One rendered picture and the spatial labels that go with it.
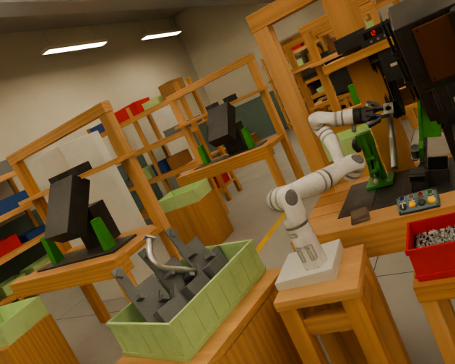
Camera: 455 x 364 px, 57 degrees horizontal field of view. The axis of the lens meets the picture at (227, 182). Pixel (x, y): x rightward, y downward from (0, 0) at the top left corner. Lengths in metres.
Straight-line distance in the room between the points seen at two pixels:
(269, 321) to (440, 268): 0.75
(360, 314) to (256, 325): 0.46
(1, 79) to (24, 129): 1.02
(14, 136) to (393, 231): 7.86
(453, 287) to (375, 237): 0.43
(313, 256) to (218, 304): 0.45
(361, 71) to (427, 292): 1.16
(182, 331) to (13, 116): 7.74
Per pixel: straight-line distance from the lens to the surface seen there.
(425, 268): 1.50
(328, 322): 1.63
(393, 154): 2.01
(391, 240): 1.82
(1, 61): 9.48
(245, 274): 1.91
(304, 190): 1.64
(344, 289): 1.52
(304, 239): 1.57
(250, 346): 1.78
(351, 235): 1.83
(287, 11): 2.29
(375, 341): 1.63
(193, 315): 1.67
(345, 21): 2.23
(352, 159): 1.82
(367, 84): 2.24
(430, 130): 1.90
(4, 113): 8.99
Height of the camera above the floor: 1.60
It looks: 10 degrees down
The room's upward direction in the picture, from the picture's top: 25 degrees counter-clockwise
